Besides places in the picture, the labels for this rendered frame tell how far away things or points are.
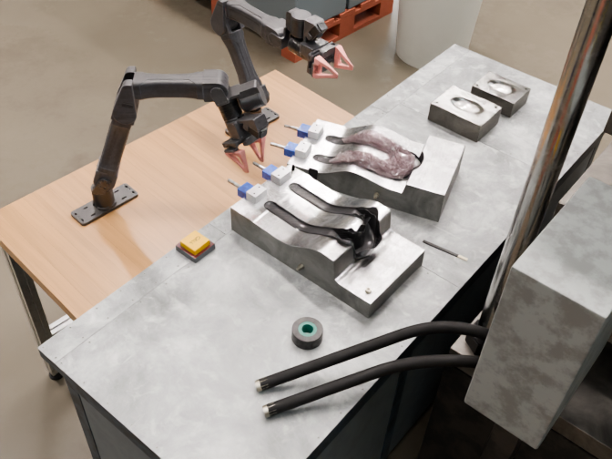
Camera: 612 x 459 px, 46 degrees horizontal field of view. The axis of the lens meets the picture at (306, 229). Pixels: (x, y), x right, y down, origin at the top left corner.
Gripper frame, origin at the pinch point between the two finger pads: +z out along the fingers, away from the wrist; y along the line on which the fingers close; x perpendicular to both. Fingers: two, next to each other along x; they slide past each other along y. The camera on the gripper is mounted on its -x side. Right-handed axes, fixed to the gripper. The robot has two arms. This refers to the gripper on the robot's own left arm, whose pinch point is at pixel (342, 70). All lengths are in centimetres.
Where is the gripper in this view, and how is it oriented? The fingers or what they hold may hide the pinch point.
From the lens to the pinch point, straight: 208.5
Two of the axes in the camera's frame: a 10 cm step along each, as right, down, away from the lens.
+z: 7.1, 5.3, -4.6
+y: 7.0, -4.8, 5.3
